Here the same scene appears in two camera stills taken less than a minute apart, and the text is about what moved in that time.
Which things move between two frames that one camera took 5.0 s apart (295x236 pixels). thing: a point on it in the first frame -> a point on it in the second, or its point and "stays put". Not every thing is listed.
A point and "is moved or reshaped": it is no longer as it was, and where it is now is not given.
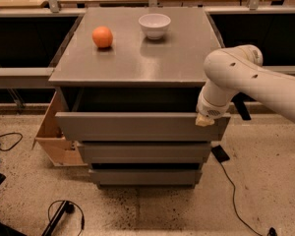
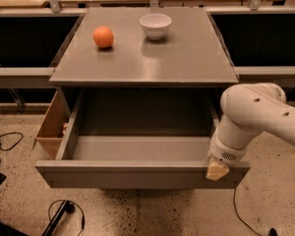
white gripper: x=208 y=108 -> x=224 y=153
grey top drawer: x=135 y=118 is moved or reshaped
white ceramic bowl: x=154 y=25 stays put
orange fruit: x=102 y=36 stays put
